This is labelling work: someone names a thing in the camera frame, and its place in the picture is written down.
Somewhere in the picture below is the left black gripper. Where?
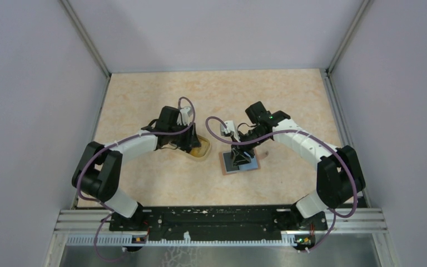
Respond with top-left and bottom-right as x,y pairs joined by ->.
168,121 -> 202,148

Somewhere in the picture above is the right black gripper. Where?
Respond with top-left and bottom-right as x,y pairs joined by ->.
230,127 -> 270,167

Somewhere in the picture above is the black credit card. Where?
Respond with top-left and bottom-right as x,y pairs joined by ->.
222,152 -> 239,174

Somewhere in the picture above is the brown leather card holder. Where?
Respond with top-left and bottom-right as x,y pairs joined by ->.
218,150 -> 269,175

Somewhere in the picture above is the beige oval card tray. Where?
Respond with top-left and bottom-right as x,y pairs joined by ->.
182,135 -> 212,161

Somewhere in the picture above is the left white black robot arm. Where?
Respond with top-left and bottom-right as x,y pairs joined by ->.
72,106 -> 200,230

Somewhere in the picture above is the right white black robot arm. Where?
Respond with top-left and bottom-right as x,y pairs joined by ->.
221,102 -> 365,229

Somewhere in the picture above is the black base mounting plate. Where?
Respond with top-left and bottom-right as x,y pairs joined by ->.
109,204 -> 328,241

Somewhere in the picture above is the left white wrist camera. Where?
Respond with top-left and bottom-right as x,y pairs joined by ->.
177,106 -> 193,126

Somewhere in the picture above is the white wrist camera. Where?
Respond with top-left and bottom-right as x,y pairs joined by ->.
220,120 -> 240,142
177,106 -> 193,126

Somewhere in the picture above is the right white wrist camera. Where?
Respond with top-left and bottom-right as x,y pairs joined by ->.
220,120 -> 240,142

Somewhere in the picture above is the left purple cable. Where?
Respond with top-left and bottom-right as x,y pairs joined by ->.
75,96 -> 196,263

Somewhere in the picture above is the white slotted cable duct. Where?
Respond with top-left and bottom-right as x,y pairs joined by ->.
66,234 -> 298,247

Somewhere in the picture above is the aluminium frame rail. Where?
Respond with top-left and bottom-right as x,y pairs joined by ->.
54,208 -> 389,234

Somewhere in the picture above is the left aluminium corner post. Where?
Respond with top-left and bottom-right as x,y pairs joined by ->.
57,0 -> 111,78

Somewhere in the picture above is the aluminium corner post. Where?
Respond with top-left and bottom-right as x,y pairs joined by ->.
57,0 -> 111,78
326,0 -> 374,77

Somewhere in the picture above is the right aluminium corner post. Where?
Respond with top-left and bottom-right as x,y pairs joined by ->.
326,0 -> 374,77

